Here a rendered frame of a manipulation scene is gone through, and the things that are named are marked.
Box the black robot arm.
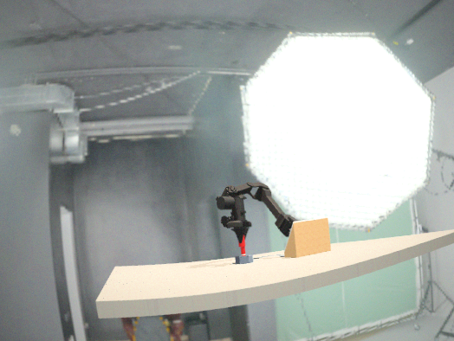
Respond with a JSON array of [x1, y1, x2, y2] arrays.
[[216, 182, 297, 237]]

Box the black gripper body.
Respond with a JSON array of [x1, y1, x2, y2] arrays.
[[227, 209, 251, 228]]

